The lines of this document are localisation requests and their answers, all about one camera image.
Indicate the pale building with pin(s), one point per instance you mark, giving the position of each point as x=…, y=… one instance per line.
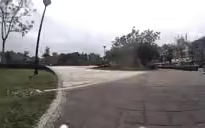
x=180, y=46

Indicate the trimmed green hedge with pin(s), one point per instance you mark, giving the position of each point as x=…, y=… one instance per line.
x=190, y=67

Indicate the dark paved road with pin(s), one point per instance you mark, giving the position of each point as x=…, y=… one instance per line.
x=140, y=100

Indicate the pale paved path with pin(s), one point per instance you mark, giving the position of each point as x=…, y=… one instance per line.
x=76, y=76

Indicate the bare branching tree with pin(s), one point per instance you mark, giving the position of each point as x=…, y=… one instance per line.
x=5, y=20

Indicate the long low hedge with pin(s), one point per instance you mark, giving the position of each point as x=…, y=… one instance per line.
x=13, y=66

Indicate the pale kerb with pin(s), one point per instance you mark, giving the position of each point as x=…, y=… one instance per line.
x=51, y=110

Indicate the grey multi-storey building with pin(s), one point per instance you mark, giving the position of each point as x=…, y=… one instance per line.
x=203, y=46

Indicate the clump of leafy trees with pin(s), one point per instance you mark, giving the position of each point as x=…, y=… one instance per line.
x=136, y=50

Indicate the leaning lamp post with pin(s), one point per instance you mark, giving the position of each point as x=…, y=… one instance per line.
x=39, y=40

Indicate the robot's own part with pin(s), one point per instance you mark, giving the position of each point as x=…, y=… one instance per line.
x=141, y=127
x=63, y=126

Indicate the row of dark trees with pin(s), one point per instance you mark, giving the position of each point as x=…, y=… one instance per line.
x=66, y=58

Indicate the grass lawn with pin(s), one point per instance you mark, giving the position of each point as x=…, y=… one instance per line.
x=16, y=100

